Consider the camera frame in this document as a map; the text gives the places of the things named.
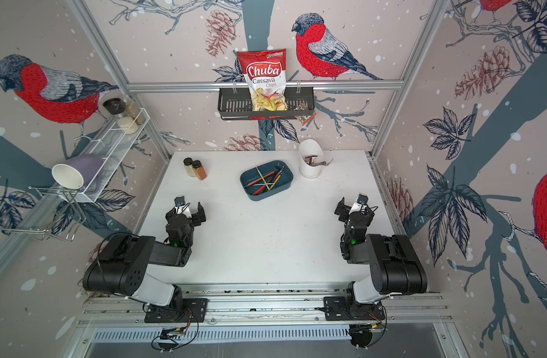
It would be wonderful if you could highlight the orange hex key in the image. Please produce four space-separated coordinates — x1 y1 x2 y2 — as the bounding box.
245 172 275 186

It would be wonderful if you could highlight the white utensil holder cup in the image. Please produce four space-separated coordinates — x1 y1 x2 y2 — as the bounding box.
298 139 324 179

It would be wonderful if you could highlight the black lid shelf jar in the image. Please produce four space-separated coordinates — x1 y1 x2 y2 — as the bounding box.
103 98 139 135

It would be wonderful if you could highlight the clear glass shelf jar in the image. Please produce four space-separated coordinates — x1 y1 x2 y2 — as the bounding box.
122 95 145 125

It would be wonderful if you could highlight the green hex key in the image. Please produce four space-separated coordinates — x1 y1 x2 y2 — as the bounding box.
256 167 269 190

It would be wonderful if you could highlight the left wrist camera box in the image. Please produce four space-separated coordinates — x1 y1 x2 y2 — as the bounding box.
174 196 190 215

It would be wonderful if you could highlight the white wire wall shelf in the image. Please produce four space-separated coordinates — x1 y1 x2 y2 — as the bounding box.
75 107 151 203

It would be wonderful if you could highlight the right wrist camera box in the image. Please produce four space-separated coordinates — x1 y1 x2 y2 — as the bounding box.
350 194 370 214

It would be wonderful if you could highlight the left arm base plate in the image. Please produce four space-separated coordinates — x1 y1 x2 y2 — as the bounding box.
142 298 209 324

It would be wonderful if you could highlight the purple white cup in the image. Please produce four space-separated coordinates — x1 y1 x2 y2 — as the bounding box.
51 155 103 190

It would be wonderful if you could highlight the black wire wall basket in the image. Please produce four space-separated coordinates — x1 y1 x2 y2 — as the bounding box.
218 87 315 120

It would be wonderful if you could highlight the Chuba cassava chips bag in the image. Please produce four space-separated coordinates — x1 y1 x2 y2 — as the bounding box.
237 49 288 112

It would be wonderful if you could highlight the wire cup stand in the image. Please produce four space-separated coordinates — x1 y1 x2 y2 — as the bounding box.
0 186 89 243

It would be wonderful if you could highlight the teal plastic storage box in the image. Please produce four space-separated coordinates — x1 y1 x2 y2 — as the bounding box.
239 161 294 201

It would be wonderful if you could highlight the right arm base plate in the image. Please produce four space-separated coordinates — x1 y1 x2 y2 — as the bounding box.
317 296 386 322

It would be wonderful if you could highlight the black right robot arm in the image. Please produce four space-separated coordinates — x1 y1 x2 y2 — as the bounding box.
335 194 428 306

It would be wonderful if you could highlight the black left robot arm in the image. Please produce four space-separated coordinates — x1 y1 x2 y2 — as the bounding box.
82 196 206 307

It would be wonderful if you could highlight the long black hex key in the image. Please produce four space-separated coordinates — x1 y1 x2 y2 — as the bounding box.
270 166 285 186

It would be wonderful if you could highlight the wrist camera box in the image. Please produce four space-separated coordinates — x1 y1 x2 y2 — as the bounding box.
350 194 370 214
174 196 190 215

